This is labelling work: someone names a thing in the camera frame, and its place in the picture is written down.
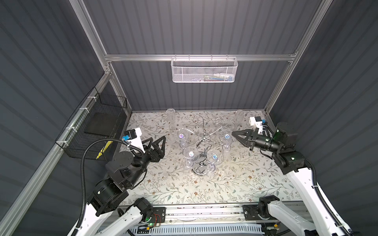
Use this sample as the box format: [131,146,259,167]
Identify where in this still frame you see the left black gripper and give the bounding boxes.
[125,135,164,189]

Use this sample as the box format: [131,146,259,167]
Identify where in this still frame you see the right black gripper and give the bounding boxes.
[231,128,279,154]

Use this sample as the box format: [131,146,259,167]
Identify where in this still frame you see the glass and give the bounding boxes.
[206,149,222,173]
[219,130,234,152]
[183,147,199,168]

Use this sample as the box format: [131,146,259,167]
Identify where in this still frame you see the clear champagne flute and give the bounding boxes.
[166,108,176,133]
[234,110,245,130]

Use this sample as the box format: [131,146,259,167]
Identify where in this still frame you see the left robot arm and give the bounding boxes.
[71,131,166,236]

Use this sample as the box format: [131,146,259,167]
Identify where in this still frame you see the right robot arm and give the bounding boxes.
[232,122,357,236]

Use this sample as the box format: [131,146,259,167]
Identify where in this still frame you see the chrome wine glass rack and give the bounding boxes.
[176,115,227,179]

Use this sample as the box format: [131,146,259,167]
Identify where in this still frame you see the floral table mat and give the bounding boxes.
[122,111,300,206]

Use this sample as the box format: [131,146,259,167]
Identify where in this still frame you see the black pad in basket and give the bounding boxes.
[84,113,118,136]

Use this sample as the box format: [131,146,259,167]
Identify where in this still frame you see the items in white basket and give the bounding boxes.
[194,73,234,82]

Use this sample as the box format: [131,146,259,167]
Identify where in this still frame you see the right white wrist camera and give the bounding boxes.
[249,117,266,134]

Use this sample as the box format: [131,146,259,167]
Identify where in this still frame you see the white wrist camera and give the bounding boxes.
[249,117,266,134]
[122,128,145,153]

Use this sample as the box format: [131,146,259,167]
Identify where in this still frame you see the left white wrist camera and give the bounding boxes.
[122,128,145,153]

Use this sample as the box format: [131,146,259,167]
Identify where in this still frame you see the black wire mesh basket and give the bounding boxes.
[56,89,129,158]

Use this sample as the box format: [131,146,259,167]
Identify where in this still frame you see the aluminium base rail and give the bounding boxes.
[82,202,322,228]

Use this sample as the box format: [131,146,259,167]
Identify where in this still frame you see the white wire mesh basket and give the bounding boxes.
[170,57,238,83]

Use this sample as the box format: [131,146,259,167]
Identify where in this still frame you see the right black corrugated cable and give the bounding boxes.
[304,159,352,236]

